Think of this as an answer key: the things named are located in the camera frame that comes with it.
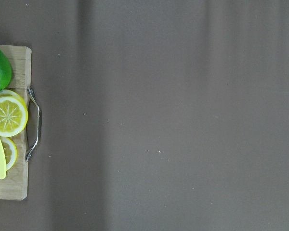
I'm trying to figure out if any upper lemon slice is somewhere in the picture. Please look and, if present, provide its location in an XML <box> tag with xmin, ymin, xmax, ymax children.
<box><xmin>0</xmin><ymin>90</ymin><xmax>28</xmax><ymax>137</ymax></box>

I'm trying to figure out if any lemon slice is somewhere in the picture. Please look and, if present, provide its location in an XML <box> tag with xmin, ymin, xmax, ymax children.
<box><xmin>0</xmin><ymin>137</ymin><xmax>17</xmax><ymax>171</ymax></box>
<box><xmin>0</xmin><ymin>90</ymin><xmax>28</xmax><ymax>137</ymax></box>

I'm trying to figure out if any lower lemon slice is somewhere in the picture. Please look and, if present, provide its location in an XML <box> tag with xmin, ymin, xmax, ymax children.
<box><xmin>0</xmin><ymin>137</ymin><xmax>17</xmax><ymax>171</ymax></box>

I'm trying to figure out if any wooden cutting board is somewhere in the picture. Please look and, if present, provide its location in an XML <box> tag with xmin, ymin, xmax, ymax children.
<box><xmin>0</xmin><ymin>45</ymin><xmax>32</xmax><ymax>201</ymax></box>

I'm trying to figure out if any metal board handle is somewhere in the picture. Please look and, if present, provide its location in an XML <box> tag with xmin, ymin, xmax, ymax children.
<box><xmin>25</xmin><ymin>87</ymin><xmax>42</xmax><ymax>162</ymax></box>

